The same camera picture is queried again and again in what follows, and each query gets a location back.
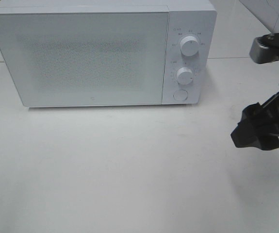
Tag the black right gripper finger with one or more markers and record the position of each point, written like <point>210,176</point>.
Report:
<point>245,135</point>
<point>260,119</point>

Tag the round white door button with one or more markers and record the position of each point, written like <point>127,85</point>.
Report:
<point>180,95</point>

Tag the white microwave knob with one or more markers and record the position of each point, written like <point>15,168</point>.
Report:
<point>184,76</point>
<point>189,45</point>

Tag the white microwave door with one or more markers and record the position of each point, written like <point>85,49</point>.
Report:
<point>85,59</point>

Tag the white microwave oven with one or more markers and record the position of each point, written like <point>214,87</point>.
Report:
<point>185,17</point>

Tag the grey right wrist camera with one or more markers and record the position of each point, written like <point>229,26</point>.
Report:
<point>265,49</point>

